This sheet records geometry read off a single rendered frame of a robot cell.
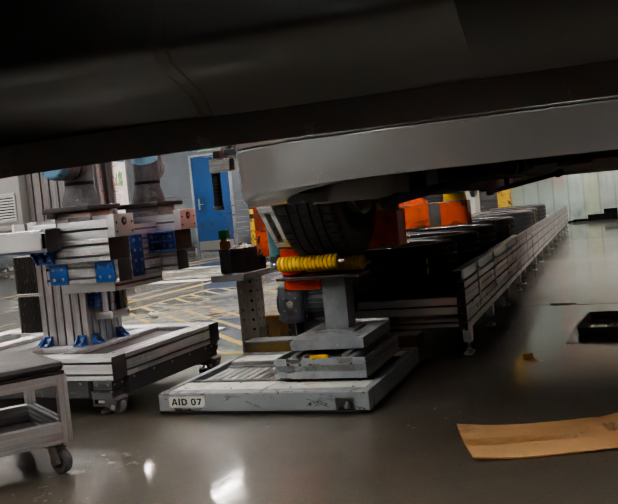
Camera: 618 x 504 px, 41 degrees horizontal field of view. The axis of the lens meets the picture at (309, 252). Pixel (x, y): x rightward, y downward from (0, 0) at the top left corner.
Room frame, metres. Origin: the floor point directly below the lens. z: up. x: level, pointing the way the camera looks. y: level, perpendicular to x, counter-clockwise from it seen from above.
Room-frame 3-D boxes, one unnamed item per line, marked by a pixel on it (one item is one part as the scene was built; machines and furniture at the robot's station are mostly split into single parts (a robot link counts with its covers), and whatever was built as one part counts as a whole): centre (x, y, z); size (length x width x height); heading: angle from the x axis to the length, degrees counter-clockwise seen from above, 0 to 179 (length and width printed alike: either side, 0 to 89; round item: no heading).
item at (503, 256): (4.78, -1.07, 0.28); 2.47 x 0.06 x 0.22; 160
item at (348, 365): (3.27, -0.08, 0.13); 0.50 x 0.36 x 0.10; 160
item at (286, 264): (3.22, 0.01, 0.51); 0.29 x 0.06 x 0.06; 70
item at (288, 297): (3.61, -0.05, 0.26); 0.42 x 0.18 x 0.35; 70
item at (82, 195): (3.37, 0.90, 0.87); 0.15 x 0.15 x 0.10
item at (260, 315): (4.06, 0.31, 0.21); 0.10 x 0.10 x 0.42; 70
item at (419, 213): (5.59, -0.84, 0.69); 0.52 x 0.17 x 0.35; 70
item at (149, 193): (3.83, 0.71, 0.87); 0.15 x 0.15 x 0.10
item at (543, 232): (10.25, -2.64, 0.19); 6.82 x 0.86 x 0.39; 160
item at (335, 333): (3.31, -0.10, 0.32); 0.40 x 0.30 x 0.28; 160
